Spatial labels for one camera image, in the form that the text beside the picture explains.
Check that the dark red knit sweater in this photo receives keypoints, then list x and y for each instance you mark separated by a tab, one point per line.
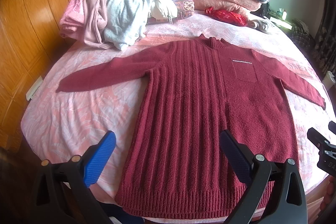
198	88

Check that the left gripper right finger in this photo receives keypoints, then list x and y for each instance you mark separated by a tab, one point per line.
287	202

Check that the pink garment pile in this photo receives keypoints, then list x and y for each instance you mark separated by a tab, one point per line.
85	21

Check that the red shiny cloth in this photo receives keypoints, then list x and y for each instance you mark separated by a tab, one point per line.
227	17

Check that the pink floral bed blanket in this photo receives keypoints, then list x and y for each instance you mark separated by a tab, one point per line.
58	125

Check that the cream white garment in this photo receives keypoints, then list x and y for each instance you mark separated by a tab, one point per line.
160	12

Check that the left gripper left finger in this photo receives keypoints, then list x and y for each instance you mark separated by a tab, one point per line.
80	172

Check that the light blue ribbed garment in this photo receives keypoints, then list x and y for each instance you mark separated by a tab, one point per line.
127	21

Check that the paisley patterned cushion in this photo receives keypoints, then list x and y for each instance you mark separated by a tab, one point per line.
185	9

